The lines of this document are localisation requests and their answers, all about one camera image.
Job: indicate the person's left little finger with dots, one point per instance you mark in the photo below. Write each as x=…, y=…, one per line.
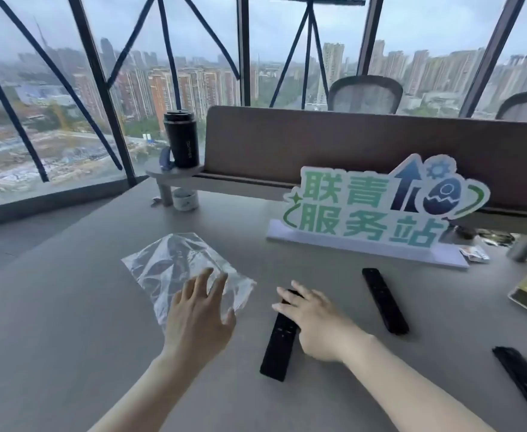
x=175, y=302

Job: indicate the person's right fingers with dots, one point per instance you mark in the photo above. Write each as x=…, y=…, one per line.
x=292, y=299

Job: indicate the clear plastic bag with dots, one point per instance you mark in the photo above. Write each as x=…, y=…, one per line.
x=173, y=265

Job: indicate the black insulated tumbler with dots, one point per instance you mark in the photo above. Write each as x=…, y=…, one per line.
x=181, y=139

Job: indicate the person's right hand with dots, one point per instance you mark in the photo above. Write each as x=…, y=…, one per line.
x=324, y=328

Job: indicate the person's left middle finger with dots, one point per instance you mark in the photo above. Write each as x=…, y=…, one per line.
x=204, y=285

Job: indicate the green and white desk sign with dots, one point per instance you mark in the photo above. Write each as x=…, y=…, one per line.
x=362, y=215

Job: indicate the person's left hand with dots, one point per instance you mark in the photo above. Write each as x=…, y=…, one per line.
x=195, y=323

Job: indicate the person's left thumb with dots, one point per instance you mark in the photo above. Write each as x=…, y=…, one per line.
x=229, y=319

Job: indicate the dark crumpled wrapper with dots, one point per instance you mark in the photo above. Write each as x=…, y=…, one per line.
x=495, y=237

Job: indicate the brown desk divider panel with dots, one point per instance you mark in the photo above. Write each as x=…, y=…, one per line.
x=268, y=143

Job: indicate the dark steel window frame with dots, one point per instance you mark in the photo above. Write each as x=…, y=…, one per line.
x=100, y=85

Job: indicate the small white snack packet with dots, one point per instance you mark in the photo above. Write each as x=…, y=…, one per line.
x=475, y=254

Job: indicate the person's left forearm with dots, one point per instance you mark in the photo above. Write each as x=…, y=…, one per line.
x=155, y=391

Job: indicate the person's right forearm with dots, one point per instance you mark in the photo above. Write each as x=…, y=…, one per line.
x=407, y=391

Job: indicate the small blue object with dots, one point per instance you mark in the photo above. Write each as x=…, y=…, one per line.
x=166, y=159

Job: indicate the grey desk riser shelf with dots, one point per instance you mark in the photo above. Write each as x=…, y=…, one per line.
x=186, y=174

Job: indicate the small white cup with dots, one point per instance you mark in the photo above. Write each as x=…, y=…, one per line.
x=185, y=200

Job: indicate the black remote control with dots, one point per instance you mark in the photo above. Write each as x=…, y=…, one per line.
x=522, y=382
x=277, y=353
x=386, y=302

